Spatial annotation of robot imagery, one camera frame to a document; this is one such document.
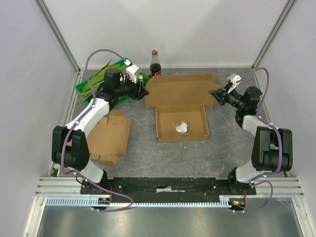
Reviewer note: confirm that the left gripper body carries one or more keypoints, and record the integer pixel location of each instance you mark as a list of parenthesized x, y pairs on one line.
[(135, 92)]

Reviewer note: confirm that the small flat cardboard box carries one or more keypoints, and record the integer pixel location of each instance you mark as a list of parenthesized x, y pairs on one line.
[(109, 138)]

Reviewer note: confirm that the aluminium frame rail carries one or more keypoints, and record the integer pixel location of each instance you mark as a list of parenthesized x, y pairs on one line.
[(57, 33)]

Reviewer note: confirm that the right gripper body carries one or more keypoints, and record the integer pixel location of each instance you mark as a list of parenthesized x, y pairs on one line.
[(222, 96)]

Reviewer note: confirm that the large cardboard box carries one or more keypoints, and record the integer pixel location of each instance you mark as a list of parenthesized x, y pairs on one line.
[(181, 97)]

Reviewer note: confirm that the long green beans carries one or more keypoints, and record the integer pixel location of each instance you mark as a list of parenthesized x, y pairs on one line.
[(87, 92)]

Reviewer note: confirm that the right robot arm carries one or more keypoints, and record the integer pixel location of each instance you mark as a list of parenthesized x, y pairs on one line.
[(272, 150)]

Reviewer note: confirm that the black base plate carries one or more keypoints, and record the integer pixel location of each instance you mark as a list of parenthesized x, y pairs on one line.
[(213, 186)]

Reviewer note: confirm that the cola glass bottle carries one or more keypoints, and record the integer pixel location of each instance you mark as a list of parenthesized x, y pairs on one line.
[(155, 66)]

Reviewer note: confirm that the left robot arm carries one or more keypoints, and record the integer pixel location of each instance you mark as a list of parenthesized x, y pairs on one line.
[(69, 142)]

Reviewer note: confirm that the large green leaf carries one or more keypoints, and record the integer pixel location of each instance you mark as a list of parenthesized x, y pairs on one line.
[(99, 76)]

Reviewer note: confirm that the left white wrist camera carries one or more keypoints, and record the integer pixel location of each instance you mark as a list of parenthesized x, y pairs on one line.
[(133, 70)]

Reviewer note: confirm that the white round pads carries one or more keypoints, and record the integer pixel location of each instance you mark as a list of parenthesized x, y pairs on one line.
[(181, 127)]

